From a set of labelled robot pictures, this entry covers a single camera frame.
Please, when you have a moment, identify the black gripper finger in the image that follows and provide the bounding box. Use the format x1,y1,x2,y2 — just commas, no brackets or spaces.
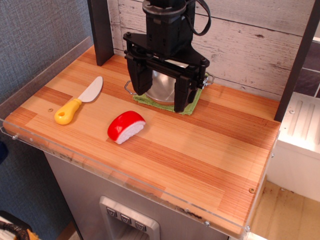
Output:
174,75,198,113
127,58,153,96

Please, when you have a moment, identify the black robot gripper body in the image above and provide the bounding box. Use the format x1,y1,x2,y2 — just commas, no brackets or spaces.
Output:
123,9,210,88

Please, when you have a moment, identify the yellow handled toy knife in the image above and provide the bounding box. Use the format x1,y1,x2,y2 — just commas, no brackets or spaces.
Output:
54,76,104,125

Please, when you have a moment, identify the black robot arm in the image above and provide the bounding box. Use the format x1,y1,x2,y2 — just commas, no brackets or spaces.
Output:
123,0,211,113

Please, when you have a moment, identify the green folded cloth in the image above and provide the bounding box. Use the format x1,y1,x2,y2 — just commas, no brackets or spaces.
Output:
132,73,209,116

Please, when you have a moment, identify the red white toy sushi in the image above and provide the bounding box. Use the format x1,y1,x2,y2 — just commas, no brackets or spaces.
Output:
107,110,146,145

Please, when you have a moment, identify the white toy sink unit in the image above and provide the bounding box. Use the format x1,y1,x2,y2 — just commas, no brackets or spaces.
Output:
264,37,320,203

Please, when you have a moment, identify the silver toy fridge cabinet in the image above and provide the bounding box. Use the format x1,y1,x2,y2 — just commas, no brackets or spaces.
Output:
45,153,228,240

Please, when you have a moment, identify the clear acrylic table guard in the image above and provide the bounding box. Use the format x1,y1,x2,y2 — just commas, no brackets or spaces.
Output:
0,38,280,240

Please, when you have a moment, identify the black yellow object bottom left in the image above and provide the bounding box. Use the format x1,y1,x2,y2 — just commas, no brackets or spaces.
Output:
0,210,40,240

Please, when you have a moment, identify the stainless steel bowl with handles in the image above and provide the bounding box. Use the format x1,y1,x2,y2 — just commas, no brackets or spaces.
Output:
124,70,215,106

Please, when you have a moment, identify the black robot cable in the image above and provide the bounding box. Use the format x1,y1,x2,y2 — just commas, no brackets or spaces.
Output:
184,0,212,37

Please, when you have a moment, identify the dark left vertical post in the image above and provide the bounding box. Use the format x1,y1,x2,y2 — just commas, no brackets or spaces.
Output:
87,0,114,66

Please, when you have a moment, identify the dark vertical post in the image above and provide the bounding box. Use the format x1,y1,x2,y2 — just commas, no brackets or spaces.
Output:
87,0,114,66
274,0,320,122

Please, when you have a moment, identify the dark right vertical post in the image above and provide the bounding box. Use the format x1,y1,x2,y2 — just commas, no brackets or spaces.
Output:
274,0,320,122

